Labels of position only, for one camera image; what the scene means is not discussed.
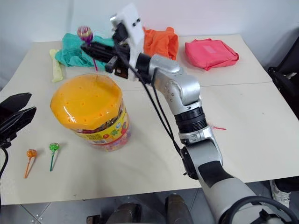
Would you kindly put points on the white shoe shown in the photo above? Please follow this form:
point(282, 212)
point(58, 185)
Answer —
point(279, 193)

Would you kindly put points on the dark rounded shape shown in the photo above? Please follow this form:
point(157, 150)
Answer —
point(176, 208)

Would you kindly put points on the purple swirl lollipop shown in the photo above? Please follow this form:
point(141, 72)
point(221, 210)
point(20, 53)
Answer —
point(85, 33)

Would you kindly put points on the teal cloth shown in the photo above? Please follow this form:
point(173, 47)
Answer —
point(70, 52)

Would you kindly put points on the candy jar with yellow lid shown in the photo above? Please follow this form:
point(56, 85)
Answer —
point(93, 109)

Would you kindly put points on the pale yellow cloth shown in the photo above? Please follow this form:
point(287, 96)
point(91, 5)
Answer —
point(57, 68)

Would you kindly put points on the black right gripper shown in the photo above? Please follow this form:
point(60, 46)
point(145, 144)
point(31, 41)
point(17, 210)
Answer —
point(120, 61)

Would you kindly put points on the pink folded cloth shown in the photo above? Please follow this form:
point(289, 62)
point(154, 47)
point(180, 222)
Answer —
point(210, 53)

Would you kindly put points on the orange lollipop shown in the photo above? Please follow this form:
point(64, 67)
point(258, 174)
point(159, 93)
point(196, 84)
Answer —
point(31, 154)

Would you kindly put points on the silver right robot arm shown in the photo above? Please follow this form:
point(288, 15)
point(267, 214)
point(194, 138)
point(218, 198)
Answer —
point(184, 88)

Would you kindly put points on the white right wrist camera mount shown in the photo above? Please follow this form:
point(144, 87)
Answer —
point(133, 28)

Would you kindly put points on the orange cloth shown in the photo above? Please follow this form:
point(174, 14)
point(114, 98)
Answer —
point(161, 42)

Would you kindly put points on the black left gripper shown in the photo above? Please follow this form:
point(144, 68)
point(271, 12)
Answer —
point(5, 138)

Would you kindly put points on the green lollipop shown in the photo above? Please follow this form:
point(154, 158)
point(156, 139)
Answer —
point(54, 147)

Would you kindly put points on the red lollipop stick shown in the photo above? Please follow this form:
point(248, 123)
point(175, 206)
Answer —
point(219, 128)

